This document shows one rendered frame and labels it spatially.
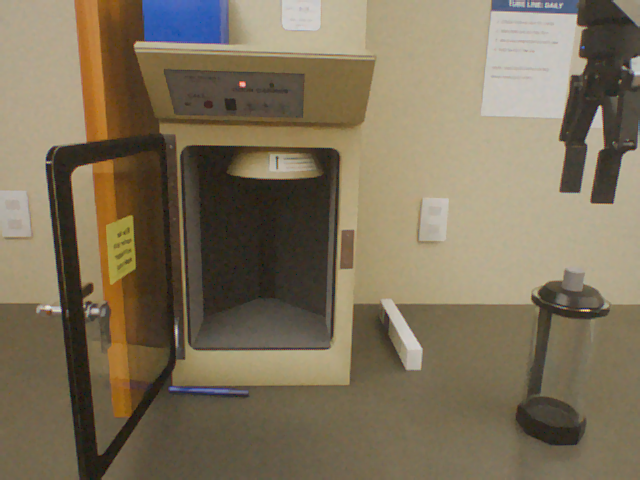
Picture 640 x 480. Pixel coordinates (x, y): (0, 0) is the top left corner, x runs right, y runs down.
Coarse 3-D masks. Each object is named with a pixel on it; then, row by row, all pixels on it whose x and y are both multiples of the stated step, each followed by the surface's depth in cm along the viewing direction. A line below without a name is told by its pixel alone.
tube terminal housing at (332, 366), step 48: (240, 0) 76; (336, 0) 77; (336, 48) 79; (192, 144) 81; (240, 144) 81; (288, 144) 82; (336, 144) 82; (336, 288) 91; (336, 336) 91; (192, 384) 92; (240, 384) 92; (288, 384) 93; (336, 384) 93
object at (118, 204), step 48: (48, 192) 50; (96, 192) 58; (144, 192) 72; (96, 240) 59; (144, 240) 72; (96, 288) 59; (144, 288) 73; (96, 336) 60; (144, 336) 74; (96, 384) 60; (144, 384) 75; (96, 432) 61
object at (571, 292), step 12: (564, 276) 76; (576, 276) 75; (540, 288) 79; (552, 288) 76; (564, 288) 76; (576, 288) 75; (588, 288) 77; (552, 300) 75; (564, 300) 74; (576, 300) 73; (588, 300) 73; (600, 300) 74
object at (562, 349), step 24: (552, 312) 74; (552, 336) 75; (576, 336) 74; (528, 360) 81; (552, 360) 76; (576, 360) 75; (528, 384) 80; (552, 384) 77; (576, 384) 76; (528, 408) 81; (552, 408) 77; (576, 408) 77
